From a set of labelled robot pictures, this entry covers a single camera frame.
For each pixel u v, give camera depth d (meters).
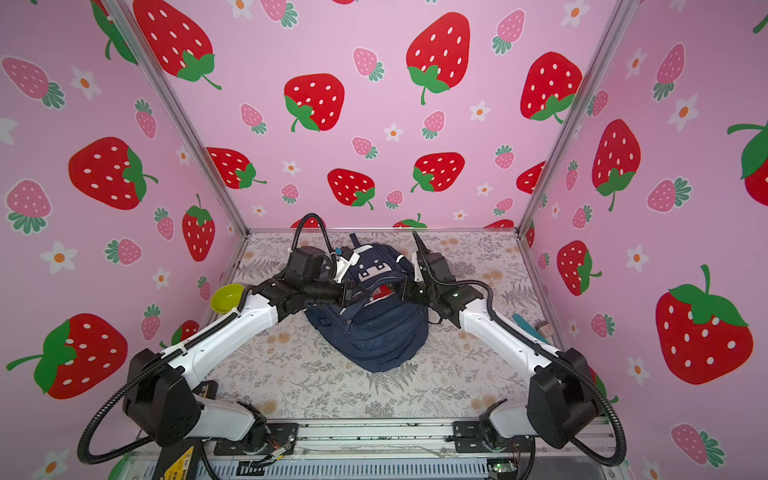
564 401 0.41
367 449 0.73
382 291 0.86
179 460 0.70
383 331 0.80
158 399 0.41
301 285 0.61
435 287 0.62
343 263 0.72
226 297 1.01
